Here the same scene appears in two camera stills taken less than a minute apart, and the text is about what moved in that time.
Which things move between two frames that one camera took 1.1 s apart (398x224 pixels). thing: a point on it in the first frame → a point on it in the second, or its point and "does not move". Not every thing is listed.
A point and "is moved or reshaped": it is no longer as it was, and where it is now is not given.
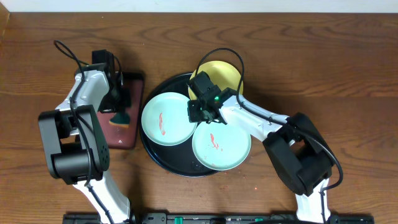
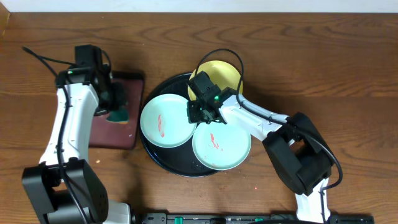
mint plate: [218, 146] does not move
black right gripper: [193, 117] does not move
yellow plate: [242, 87] is moved or reshaped
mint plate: [165, 120] does not move
